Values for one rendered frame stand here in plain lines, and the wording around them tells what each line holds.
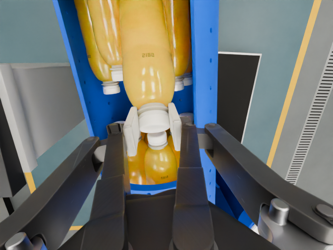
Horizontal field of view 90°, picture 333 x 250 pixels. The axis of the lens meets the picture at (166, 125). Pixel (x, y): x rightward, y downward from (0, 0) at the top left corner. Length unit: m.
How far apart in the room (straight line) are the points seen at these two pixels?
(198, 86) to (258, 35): 1.47
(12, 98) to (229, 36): 1.44
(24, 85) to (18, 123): 0.12
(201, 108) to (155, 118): 0.11
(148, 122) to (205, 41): 0.15
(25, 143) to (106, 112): 0.29
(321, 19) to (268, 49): 0.46
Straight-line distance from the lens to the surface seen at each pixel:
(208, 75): 0.29
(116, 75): 0.34
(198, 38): 0.27
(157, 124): 0.19
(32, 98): 0.70
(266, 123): 1.93
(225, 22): 1.60
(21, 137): 0.64
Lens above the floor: 1.47
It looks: 69 degrees down
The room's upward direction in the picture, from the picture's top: 167 degrees clockwise
